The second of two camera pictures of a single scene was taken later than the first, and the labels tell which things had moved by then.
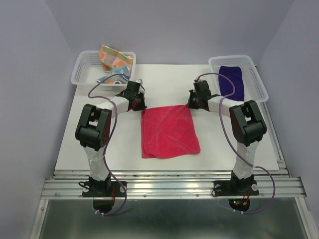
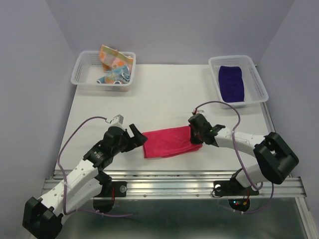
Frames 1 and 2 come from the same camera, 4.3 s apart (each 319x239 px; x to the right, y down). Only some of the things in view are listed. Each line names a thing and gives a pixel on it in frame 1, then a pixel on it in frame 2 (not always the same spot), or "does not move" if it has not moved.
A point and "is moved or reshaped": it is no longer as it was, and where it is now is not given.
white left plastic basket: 88,66 does not move
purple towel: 226,85 does not move
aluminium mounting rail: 67,184 does not move
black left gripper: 142,105 to 138,139
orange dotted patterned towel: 110,58 does not move
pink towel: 167,132 is moved or reshaped
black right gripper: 190,104 to 194,140
